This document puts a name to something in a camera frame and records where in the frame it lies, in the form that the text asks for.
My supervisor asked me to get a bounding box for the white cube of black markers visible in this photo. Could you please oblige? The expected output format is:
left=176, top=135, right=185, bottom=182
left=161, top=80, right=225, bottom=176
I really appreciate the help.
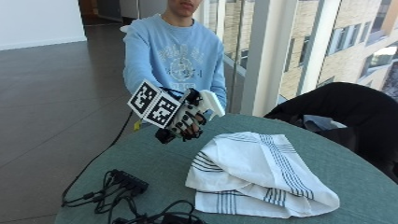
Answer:
left=125, top=78, right=184, bottom=130

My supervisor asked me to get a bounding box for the white striped kitchen towel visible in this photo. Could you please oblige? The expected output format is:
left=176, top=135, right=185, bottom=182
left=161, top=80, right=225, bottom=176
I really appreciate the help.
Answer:
left=184, top=131, right=342, bottom=219

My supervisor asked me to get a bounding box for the the person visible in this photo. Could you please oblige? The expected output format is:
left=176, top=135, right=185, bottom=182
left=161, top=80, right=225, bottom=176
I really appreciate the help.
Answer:
left=120, top=0, right=229, bottom=117

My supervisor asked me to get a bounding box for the wide white window pillar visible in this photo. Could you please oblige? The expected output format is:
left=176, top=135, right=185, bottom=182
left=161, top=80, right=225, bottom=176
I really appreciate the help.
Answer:
left=239, top=0, right=296, bottom=118

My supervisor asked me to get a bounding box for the black power adapter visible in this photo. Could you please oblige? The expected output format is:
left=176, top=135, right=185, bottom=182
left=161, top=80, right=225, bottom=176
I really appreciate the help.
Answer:
left=160, top=212, right=209, bottom=224

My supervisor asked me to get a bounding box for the pale blue cloth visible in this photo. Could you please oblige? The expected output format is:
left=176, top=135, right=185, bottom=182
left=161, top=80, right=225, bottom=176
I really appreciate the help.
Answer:
left=301, top=114, right=349, bottom=133

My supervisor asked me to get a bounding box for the beige building outside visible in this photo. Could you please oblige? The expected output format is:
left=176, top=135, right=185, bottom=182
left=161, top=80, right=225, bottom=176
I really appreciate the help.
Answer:
left=207, top=0, right=398, bottom=101

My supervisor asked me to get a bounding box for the black glove palm camera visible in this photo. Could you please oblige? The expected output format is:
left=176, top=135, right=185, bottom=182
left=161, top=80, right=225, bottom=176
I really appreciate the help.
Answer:
left=155, top=127, right=179, bottom=145

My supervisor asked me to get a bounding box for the white glove camera mount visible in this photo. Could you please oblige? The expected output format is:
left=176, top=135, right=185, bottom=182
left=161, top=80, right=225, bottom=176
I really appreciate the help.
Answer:
left=199, top=89, right=228, bottom=121

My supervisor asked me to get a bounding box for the black cable hub box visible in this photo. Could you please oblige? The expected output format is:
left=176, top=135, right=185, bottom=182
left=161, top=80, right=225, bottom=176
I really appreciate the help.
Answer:
left=107, top=169, right=151, bottom=196

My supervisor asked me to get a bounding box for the long black glove cable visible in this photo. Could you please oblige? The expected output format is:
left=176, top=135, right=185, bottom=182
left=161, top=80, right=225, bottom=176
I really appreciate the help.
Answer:
left=60, top=109, right=135, bottom=207

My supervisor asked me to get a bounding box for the black adapter cable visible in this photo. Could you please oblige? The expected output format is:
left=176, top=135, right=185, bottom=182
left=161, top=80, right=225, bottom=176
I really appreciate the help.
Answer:
left=111, top=199, right=197, bottom=224

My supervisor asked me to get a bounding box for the black looped hub cable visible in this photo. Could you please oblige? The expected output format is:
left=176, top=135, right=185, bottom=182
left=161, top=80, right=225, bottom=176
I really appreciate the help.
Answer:
left=62, top=170, right=141, bottom=217

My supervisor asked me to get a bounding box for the slim white window frame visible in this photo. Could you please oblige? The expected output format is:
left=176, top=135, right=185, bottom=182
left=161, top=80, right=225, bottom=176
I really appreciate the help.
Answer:
left=294, top=0, right=344, bottom=96

